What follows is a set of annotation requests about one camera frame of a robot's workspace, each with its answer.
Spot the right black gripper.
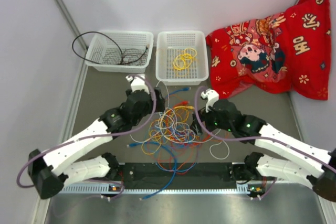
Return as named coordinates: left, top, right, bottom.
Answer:
left=190, top=106, right=233, bottom=136

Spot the white thin cable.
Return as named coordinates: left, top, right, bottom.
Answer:
left=130, top=81, right=230, bottom=161

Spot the thin yellow wire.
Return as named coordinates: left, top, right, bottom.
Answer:
left=173, top=47, right=197, bottom=70

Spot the thin dark brown wire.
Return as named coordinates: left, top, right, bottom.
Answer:
left=120, top=48, right=148, bottom=66

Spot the thin black wire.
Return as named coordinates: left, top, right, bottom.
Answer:
left=89, top=47, right=121, bottom=65

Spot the black cable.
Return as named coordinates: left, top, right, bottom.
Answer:
left=72, top=31, right=149, bottom=65

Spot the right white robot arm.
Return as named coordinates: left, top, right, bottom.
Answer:
left=194, top=100, right=335, bottom=202

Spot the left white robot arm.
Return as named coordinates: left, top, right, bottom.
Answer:
left=27, top=86, right=165, bottom=199

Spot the right white plastic basket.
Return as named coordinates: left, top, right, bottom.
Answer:
left=155, top=30, right=209, bottom=86

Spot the white plastic basket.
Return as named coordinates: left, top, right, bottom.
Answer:
left=155, top=30, right=209, bottom=86
left=85, top=30, right=154, bottom=73

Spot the left white plastic basket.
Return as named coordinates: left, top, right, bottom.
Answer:
left=85, top=30, right=154, bottom=73

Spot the red patterned pillow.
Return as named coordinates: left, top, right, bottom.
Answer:
left=206, top=0, right=331, bottom=101

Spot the red ethernet cable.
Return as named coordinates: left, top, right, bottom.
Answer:
left=167, top=100, right=211, bottom=151

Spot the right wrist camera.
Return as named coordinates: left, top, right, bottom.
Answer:
left=201, top=89, right=219, bottom=113

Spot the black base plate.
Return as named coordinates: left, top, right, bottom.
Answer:
left=89, top=162, right=249, bottom=183

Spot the orange thin cable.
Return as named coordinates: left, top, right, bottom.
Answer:
left=154, top=108, right=232, bottom=176

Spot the white slotted cable duct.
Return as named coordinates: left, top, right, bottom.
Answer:
left=60, top=183, right=261, bottom=195

